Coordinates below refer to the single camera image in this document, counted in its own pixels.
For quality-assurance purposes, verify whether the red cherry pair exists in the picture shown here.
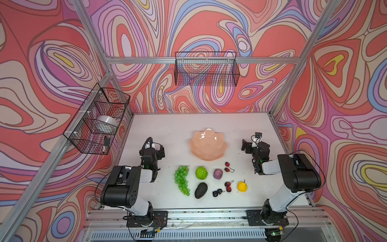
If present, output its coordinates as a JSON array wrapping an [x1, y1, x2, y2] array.
[[224, 162, 235, 172], [224, 180, 233, 193]]

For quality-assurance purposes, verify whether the green grape bunch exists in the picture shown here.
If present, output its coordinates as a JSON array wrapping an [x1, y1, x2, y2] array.
[[174, 166, 190, 196]]

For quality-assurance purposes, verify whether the yellow pear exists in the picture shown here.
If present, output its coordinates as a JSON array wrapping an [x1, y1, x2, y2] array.
[[237, 180, 248, 192]]

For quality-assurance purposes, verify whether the purple round fruit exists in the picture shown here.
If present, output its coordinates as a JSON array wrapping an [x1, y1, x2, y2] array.
[[213, 168, 223, 180]]

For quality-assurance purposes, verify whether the green bumpy fruit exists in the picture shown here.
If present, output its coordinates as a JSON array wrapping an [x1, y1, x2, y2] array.
[[195, 166, 208, 180]]

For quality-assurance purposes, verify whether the dark avocado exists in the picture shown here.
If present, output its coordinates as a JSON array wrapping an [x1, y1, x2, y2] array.
[[194, 183, 208, 199]]

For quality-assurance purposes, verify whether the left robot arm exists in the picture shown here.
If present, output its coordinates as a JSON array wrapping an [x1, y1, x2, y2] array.
[[100, 144, 165, 227]]

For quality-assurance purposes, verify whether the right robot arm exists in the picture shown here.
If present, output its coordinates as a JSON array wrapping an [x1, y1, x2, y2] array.
[[241, 138, 322, 226]]

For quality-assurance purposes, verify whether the pink wavy fruit bowl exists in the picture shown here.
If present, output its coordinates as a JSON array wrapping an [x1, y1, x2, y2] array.
[[189, 129, 228, 161]]

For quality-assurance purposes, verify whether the white tape roll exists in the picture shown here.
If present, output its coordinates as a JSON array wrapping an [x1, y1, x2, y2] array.
[[97, 115, 119, 127]]

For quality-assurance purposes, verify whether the black cherry pair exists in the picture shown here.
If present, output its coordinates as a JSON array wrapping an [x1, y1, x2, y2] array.
[[212, 189, 224, 197]]

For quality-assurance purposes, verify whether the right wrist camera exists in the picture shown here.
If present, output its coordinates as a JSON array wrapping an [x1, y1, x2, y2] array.
[[255, 132, 263, 139]]

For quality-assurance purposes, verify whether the black wire basket left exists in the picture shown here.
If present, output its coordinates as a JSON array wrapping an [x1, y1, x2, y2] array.
[[63, 84, 131, 155]]

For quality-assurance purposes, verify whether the black wire basket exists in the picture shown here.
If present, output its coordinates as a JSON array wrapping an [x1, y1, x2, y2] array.
[[63, 84, 131, 155], [174, 50, 240, 87]]

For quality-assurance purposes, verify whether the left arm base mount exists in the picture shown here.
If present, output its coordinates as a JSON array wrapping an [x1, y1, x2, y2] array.
[[123, 210, 168, 228]]

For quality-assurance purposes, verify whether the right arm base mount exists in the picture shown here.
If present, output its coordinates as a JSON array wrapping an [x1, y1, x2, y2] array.
[[243, 210, 289, 227]]

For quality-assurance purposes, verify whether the aluminium front rail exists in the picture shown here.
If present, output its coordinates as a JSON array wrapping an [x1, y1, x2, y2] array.
[[84, 207, 333, 229]]

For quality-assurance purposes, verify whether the black wire basket back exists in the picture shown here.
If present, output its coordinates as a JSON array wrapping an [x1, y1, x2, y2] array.
[[174, 50, 240, 87]]

